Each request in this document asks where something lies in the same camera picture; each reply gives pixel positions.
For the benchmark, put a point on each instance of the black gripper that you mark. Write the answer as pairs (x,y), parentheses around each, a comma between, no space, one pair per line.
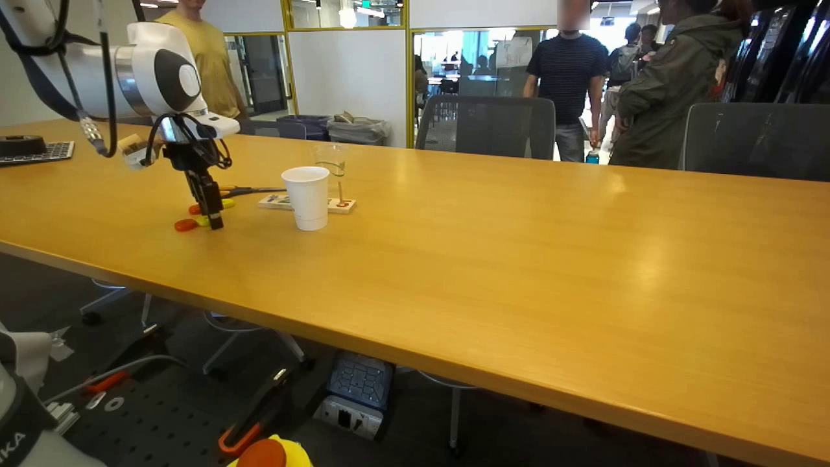
(199,156)

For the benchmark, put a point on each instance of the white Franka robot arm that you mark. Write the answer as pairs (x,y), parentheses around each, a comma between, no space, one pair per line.
(158,73)

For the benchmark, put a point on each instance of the orange plastic disc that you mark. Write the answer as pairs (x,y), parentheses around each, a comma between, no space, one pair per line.
(185,228)
(193,212)

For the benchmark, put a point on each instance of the white paper cup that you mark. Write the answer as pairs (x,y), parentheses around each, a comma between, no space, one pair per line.
(307,203)

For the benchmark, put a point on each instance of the dark blue storage bin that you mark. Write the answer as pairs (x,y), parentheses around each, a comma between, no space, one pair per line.
(303,128)

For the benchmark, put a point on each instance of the clear plastic cup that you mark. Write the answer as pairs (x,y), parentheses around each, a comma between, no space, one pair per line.
(339,177)

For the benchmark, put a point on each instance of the man in yellow shirt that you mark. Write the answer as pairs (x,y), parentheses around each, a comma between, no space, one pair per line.
(217,62)

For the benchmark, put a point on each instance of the grey laptop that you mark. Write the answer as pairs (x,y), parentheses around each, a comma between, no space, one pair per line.
(56,154)

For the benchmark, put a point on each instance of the grey storage bin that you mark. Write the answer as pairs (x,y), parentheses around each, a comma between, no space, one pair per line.
(359,132)

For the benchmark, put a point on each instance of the yellow framed glass partition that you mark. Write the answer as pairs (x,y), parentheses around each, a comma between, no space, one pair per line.
(347,80)

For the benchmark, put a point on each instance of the flat black device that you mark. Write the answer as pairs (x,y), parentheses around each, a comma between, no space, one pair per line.
(23,146)

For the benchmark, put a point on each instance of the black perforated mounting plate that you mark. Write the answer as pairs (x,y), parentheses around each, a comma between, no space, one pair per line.
(165,425)

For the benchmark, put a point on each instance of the grey blue box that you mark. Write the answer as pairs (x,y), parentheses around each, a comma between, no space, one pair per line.
(365,380)

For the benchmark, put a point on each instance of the grey mesh chair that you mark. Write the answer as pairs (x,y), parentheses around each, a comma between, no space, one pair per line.
(762,138)
(495,127)

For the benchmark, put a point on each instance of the man in black t-shirt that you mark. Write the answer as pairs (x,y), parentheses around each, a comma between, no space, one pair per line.
(567,73)

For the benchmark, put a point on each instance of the woman in olive jacket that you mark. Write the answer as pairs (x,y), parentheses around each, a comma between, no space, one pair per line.
(683,94)

